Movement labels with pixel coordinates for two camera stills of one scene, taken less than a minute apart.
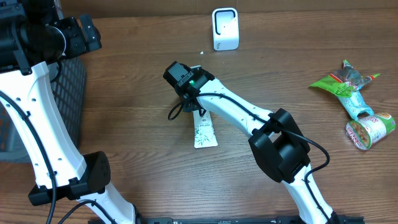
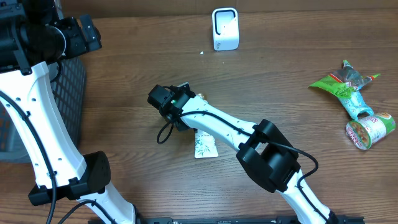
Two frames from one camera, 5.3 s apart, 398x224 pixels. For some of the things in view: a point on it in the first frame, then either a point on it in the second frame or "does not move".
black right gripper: x=188 y=105 -> x=182 y=126
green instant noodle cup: x=366 y=130 does not move
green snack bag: x=344 y=81 does not move
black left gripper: x=73 y=27 does not move
